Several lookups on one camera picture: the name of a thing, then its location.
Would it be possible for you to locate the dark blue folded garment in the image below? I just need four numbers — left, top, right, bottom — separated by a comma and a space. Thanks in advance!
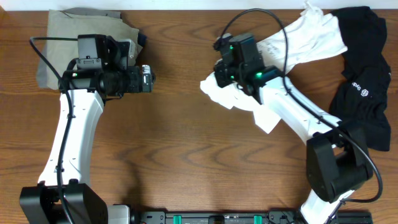
137, 32, 147, 47

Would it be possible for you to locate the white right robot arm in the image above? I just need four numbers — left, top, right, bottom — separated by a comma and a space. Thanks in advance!
214, 59, 375, 223

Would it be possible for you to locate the white printed t-shirt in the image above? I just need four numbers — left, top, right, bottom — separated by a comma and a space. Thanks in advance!
200, 2, 348, 134

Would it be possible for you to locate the khaki folded garment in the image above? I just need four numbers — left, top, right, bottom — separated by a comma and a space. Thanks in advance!
43, 9, 143, 91

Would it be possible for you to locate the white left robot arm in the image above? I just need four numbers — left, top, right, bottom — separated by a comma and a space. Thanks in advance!
19, 51, 155, 223

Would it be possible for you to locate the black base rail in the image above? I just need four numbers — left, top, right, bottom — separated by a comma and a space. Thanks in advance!
130, 210, 373, 224

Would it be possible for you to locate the grey folded garment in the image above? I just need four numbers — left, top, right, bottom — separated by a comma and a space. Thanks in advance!
35, 7, 122, 88

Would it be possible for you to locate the black logo t-shirt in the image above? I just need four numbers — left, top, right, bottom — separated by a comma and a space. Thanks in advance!
329, 6, 391, 151

